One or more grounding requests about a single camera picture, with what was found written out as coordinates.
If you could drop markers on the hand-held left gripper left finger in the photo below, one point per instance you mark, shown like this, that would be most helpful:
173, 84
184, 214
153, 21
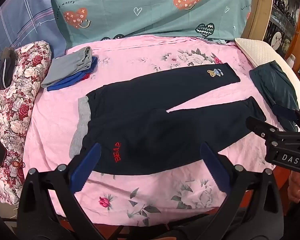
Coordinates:
87, 165

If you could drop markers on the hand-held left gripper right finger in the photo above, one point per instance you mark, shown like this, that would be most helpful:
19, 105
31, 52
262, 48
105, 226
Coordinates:
215, 167

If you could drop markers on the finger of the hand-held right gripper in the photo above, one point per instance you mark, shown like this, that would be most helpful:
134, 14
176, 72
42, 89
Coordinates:
285, 112
258, 126

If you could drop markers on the navy pants with grey waistband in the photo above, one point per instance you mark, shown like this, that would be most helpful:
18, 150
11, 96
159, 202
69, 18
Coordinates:
140, 120

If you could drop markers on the person's right hand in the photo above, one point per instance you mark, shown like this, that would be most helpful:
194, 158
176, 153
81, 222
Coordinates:
296, 186

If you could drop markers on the dark teal folded garment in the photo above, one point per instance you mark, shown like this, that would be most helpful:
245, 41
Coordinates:
272, 85

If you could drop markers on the pink floral bed sheet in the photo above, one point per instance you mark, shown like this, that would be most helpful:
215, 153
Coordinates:
52, 120

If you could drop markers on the white textured pillow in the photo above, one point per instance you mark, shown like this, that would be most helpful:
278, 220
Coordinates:
265, 52

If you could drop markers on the blue folded garment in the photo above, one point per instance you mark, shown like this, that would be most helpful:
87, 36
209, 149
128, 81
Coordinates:
72, 81

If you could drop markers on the red folded garment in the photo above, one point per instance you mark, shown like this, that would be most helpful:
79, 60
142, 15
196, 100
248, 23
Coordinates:
85, 76

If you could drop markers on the display cabinet with plates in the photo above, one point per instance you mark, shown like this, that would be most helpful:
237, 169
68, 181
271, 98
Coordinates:
287, 17

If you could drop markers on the red and white floral quilt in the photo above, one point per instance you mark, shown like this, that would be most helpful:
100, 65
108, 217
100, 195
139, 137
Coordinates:
17, 97

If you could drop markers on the grey folded garment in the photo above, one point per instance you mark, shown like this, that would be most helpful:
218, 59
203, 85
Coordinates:
67, 65

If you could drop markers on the wooden headboard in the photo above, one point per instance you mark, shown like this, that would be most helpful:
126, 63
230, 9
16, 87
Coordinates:
257, 10

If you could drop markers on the dark grey cloth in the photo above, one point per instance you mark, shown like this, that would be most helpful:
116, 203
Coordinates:
2, 70

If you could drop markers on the blue plaid pillow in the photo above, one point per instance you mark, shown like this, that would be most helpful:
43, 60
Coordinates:
27, 17

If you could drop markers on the teal heart-print quilt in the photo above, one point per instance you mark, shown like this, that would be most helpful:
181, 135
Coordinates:
140, 5

